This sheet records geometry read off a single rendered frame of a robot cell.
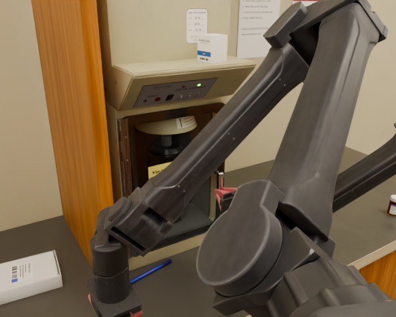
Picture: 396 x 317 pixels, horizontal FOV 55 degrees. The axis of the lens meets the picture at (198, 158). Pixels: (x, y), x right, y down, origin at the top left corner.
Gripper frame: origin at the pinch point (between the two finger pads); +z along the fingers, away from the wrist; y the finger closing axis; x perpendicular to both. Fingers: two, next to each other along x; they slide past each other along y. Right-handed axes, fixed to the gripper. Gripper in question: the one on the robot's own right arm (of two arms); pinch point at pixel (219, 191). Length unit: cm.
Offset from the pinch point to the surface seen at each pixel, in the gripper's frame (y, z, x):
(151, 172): 18.8, 3.9, -8.8
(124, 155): 25.5, 3.8, -15.0
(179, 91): 13.0, -1.0, -30.4
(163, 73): 19.3, -5.9, -35.9
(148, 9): 17, 6, -48
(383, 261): -54, -21, 31
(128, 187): 25.2, 3.7, -6.2
